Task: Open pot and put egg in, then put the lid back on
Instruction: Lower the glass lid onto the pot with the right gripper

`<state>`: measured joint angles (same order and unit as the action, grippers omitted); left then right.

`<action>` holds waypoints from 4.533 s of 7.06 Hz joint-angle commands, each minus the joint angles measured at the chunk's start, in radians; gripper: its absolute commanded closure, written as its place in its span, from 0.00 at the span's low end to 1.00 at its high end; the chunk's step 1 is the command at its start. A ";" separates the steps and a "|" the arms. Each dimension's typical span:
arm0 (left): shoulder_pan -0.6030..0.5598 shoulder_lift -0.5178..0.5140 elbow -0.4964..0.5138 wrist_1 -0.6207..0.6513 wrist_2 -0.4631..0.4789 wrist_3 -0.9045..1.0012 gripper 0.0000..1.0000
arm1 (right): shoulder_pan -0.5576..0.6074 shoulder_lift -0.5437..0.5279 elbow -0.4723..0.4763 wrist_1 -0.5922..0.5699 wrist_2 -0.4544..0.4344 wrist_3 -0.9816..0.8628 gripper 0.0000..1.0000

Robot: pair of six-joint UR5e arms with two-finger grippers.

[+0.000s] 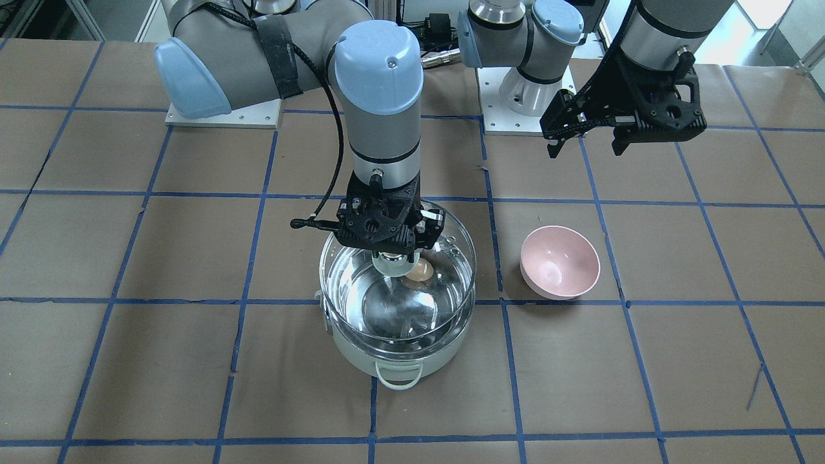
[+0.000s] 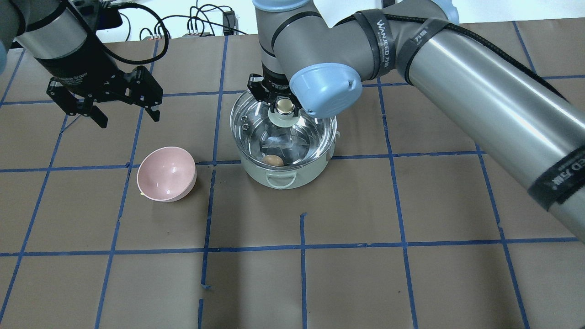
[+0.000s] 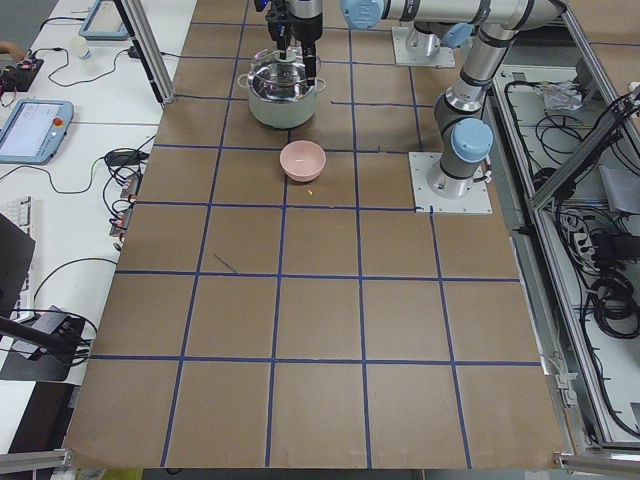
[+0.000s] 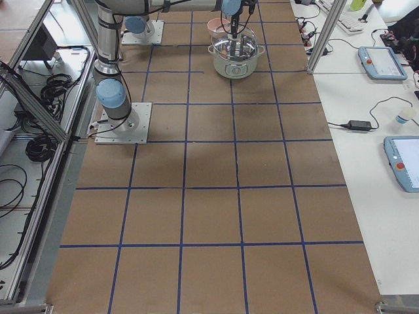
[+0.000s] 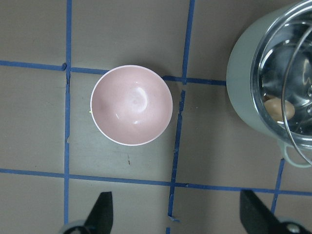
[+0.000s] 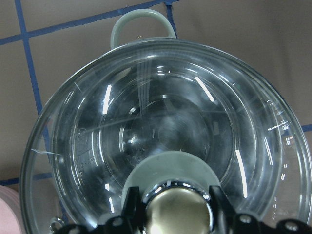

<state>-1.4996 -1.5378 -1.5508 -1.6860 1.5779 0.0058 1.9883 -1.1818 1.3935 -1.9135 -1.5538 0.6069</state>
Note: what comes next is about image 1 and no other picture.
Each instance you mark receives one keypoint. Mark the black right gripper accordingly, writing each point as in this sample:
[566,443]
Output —
[433,227]

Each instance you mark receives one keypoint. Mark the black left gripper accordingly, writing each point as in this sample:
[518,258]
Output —
[617,82]

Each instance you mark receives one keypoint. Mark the brown egg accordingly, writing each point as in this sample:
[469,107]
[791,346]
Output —
[422,271]

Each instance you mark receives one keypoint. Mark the glass pot lid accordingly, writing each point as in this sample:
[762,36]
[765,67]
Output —
[391,314]

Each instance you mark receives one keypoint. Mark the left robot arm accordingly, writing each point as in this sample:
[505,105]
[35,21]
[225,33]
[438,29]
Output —
[539,38]

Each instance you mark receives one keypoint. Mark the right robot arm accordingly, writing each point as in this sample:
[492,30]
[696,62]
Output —
[220,58]

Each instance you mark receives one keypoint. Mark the pale green steel pot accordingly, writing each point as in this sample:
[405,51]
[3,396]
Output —
[400,372]

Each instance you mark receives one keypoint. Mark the pink bowl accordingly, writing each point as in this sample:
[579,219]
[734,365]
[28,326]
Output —
[559,263]

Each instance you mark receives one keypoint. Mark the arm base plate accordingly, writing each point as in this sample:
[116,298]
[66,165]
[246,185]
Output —
[265,116]
[513,105]

